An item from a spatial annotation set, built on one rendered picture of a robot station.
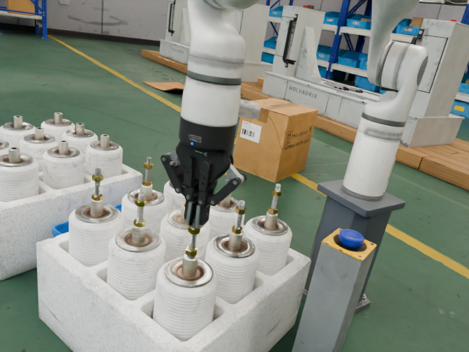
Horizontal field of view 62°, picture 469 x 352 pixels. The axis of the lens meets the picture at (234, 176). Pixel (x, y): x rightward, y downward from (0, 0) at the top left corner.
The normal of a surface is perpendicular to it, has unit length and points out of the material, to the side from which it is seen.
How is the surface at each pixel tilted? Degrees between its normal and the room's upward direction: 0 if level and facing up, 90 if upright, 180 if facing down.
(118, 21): 90
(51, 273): 90
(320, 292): 90
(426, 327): 0
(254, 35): 90
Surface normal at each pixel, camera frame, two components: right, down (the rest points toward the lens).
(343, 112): -0.81, 0.09
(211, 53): -0.18, 0.31
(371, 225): 0.56, 0.38
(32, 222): 0.78, 0.34
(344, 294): -0.60, 0.21
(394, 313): 0.15, -0.92
